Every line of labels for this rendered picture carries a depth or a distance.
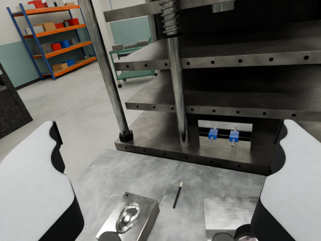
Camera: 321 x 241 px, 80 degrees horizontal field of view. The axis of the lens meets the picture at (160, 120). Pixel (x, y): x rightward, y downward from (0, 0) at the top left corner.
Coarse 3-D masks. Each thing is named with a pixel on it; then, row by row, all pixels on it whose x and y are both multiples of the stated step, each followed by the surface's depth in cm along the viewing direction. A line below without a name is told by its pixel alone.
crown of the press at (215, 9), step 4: (212, 4) 100; (216, 4) 97; (220, 4) 96; (224, 4) 96; (228, 4) 96; (232, 4) 96; (212, 8) 101; (216, 8) 98; (220, 8) 97; (224, 8) 97; (228, 8) 97; (232, 8) 97
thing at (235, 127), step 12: (204, 120) 104; (216, 120) 101; (228, 120) 100; (240, 120) 98; (252, 120) 96; (204, 132) 108; (228, 132) 102; (240, 132) 99; (204, 144) 112; (216, 144) 109; (228, 144) 106; (240, 144) 103
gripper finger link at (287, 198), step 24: (288, 120) 10; (288, 144) 9; (312, 144) 9; (288, 168) 7; (312, 168) 7; (264, 192) 6; (288, 192) 6; (312, 192) 6; (264, 216) 6; (288, 216) 6; (312, 216) 6; (264, 240) 6; (288, 240) 5; (312, 240) 5
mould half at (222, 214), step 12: (204, 204) 67; (216, 204) 66; (228, 204) 65; (240, 204) 65; (252, 204) 64; (204, 216) 63; (216, 216) 62; (228, 216) 62; (240, 216) 61; (216, 228) 59; (228, 228) 59
